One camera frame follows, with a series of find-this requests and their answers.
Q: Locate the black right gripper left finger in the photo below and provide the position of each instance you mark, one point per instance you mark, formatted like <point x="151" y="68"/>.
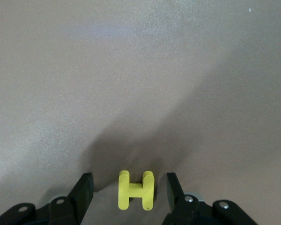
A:
<point x="61" y="211"/>

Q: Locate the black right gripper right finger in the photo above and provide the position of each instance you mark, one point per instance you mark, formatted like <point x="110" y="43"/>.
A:
<point x="189" y="211"/>

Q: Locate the yellow foam letter H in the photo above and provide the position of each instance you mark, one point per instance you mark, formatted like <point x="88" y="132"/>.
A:
<point x="135" y="189"/>

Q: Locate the brown paper table cover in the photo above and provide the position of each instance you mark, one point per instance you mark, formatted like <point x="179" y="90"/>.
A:
<point x="84" y="70"/>

